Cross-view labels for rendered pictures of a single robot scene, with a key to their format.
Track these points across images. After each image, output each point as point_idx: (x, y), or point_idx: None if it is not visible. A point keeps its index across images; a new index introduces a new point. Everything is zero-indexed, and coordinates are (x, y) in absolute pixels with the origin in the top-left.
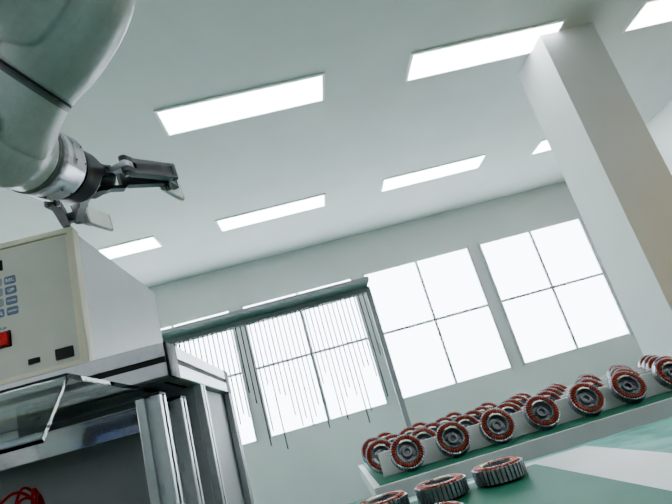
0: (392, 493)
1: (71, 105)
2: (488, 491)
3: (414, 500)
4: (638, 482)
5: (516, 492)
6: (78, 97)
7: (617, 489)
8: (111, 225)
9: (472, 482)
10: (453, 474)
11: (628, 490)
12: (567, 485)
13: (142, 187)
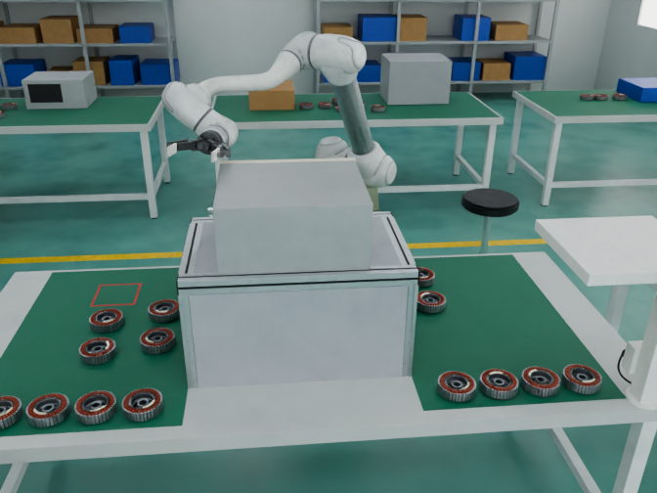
0: (82, 409)
1: (193, 130)
2: (28, 401)
3: (60, 437)
4: (1, 351)
5: (27, 383)
6: (190, 128)
7: (15, 348)
8: (211, 158)
9: (5, 441)
10: (31, 409)
11: (16, 344)
12: (11, 371)
13: (184, 150)
